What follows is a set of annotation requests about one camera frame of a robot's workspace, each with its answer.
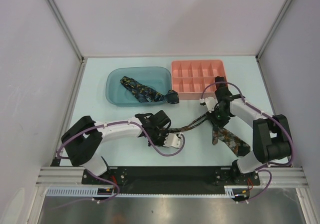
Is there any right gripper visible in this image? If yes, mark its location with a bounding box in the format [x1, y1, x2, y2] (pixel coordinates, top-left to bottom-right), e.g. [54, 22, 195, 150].
[206, 106, 231, 131]

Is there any orange floral tie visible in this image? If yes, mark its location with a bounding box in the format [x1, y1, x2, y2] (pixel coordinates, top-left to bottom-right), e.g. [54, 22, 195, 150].
[169, 114, 251, 157]

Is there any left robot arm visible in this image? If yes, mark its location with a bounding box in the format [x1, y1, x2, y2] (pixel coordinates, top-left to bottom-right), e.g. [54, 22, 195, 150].
[61, 110, 171, 184]

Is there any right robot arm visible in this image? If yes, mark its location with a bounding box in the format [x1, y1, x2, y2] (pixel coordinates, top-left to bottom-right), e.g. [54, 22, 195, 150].
[203, 79, 294, 184]

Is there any rolled dark tie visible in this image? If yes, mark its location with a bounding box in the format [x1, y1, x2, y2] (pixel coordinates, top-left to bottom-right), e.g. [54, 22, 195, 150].
[214, 76, 226, 84]

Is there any navy yellow patterned tie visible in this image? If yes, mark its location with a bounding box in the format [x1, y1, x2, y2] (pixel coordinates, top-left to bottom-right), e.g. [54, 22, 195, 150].
[120, 76, 180, 104]

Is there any pink compartment organizer tray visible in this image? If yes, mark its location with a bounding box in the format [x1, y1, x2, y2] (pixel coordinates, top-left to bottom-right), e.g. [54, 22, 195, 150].
[171, 59, 227, 100]

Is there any teal plastic bin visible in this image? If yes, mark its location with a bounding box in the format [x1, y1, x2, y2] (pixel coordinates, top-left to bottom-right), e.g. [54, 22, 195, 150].
[105, 67, 172, 107]

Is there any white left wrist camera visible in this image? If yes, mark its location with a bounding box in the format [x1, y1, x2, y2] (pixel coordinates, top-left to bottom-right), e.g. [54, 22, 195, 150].
[163, 133, 183, 149]

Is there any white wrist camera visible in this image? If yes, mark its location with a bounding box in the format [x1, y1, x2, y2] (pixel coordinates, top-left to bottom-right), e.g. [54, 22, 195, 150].
[199, 97, 218, 113]
[163, 133, 183, 149]

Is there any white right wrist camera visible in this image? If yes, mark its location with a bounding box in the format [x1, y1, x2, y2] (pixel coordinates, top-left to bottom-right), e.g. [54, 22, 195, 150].
[199, 97, 218, 113]

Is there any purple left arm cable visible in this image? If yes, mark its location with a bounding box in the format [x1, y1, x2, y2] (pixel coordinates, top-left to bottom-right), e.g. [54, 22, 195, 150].
[56, 118, 186, 159]

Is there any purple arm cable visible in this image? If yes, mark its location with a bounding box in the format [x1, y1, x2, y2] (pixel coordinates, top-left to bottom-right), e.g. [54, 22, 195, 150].
[201, 82, 295, 204]
[56, 118, 186, 159]

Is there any white cable duct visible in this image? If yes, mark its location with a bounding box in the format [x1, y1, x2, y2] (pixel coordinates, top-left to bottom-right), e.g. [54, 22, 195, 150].
[46, 186, 250, 198]

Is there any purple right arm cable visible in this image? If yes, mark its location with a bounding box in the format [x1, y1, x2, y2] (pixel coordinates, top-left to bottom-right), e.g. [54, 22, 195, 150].
[201, 82, 295, 204]

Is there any aluminium frame rail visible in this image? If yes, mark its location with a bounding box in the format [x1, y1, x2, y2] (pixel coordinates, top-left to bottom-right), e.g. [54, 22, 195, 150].
[36, 166, 308, 188]

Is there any right corner aluminium post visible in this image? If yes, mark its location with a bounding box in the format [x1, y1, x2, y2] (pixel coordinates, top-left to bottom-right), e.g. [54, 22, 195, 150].
[257, 0, 305, 58]

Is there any corner aluminium post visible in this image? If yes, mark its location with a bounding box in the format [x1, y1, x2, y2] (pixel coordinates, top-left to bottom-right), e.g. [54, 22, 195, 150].
[257, 0, 305, 58]
[37, 0, 85, 63]

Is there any left corner aluminium post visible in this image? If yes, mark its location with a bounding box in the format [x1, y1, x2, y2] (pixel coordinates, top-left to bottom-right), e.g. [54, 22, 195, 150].
[37, 0, 85, 63]

